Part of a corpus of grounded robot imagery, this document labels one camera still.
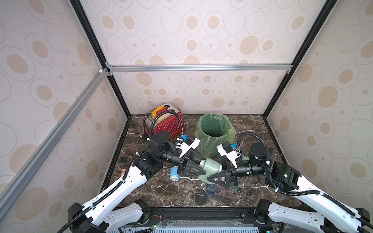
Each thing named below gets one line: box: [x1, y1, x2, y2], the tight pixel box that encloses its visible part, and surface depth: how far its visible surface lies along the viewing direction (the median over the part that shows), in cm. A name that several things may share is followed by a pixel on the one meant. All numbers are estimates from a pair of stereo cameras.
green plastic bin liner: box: [194, 112, 237, 159], surface depth 89 cm
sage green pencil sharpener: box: [198, 157, 223, 185], surface depth 52 cm
